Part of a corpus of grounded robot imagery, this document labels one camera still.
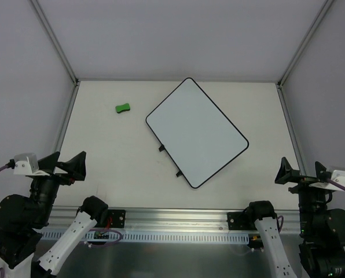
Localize whiteboard with rabbit drawing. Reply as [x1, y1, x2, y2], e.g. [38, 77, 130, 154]
[145, 78, 249, 189]

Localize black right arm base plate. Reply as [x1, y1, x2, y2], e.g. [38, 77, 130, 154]
[227, 211, 256, 231]

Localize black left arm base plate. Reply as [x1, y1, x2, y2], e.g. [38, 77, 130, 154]
[105, 209, 126, 229]

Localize green bone-shaped whiteboard eraser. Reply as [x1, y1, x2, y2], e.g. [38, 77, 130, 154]
[115, 103, 131, 114]

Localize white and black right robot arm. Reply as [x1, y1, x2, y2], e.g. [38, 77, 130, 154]
[43, 158, 345, 277]

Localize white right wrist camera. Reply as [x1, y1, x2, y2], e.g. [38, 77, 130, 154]
[311, 169, 345, 192]

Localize aluminium mounting rail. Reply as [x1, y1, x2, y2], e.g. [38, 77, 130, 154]
[46, 206, 300, 234]

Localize right aluminium frame post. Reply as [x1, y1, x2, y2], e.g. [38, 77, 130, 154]
[277, 0, 335, 88]

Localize aluminium frame post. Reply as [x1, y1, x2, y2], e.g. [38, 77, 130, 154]
[277, 0, 335, 88]
[29, 0, 78, 86]

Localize white slotted cable duct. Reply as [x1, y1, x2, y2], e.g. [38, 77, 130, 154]
[41, 230, 253, 244]

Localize left aluminium frame post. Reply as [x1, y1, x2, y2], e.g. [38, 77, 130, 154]
[29, 0, 78, 86]

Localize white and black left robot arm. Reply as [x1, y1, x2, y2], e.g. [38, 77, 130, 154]
[0, 151, 108, 277]

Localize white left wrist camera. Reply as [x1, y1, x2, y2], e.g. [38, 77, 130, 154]
[13, 153, 50, 177]

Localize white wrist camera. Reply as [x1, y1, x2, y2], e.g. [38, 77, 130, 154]
[311, 169, 345, 192]
[13, 153, 50, 177]

